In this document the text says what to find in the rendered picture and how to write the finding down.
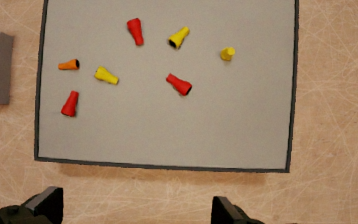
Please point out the yellow wire connector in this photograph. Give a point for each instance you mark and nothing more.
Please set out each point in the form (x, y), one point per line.
(176, 39)
(227, 54)
(103, 74)

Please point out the red wire connector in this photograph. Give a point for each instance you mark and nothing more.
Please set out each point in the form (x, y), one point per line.
(69, 107)
(183, 87)
(134, 26)

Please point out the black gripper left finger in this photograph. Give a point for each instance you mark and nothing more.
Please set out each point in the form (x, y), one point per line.
(49, 203)

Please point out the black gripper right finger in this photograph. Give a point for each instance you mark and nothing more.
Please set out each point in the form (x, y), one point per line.
(224, 212)

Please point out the orange wire connector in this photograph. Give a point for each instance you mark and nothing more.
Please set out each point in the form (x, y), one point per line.
(72, 64)

